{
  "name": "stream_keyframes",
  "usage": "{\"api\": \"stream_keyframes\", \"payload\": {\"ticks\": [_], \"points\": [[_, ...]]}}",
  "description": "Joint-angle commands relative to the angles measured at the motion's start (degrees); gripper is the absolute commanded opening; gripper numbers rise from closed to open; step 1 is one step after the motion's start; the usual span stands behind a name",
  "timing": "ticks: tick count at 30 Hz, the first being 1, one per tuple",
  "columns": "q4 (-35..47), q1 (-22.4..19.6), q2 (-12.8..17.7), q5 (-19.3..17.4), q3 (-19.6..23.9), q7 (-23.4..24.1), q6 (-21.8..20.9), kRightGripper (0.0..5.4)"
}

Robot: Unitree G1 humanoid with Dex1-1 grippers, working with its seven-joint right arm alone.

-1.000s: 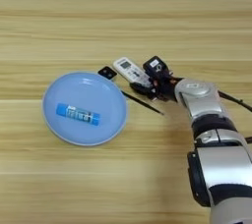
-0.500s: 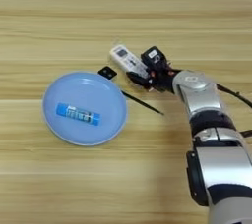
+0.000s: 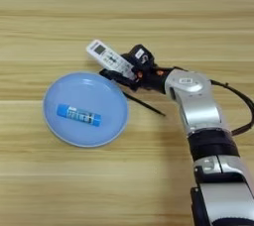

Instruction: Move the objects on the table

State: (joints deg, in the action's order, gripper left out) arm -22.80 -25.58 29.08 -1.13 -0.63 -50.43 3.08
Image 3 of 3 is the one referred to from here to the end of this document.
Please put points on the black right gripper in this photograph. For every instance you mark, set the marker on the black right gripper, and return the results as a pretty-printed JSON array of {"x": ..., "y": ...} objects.
[{"x": 150, "y": 79}]

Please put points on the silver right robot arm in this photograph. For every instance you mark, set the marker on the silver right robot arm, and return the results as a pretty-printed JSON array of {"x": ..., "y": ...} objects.
[{"x": 198, "y": 107}]

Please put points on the light blue round plate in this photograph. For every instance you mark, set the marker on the light blue round plate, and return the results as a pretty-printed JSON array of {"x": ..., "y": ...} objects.
[{"x": 82, "y": 91}]

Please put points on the black box with white label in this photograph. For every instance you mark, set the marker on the black box with white label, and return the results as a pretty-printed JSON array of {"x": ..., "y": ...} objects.
[{"x": 142, "y": 55}]

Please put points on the blue glue stick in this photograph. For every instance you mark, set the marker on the blue glue stick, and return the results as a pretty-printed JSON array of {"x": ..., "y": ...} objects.
[{"x": 79, "y": 115}]

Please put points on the white remote control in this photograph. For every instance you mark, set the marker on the white remote control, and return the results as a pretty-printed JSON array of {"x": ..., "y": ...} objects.
[{"x": 105, "y": 55}]

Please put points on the thin black stick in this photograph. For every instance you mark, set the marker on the thin black stick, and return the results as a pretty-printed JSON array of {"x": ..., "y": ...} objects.
[{"x": 144, "y": 103}]

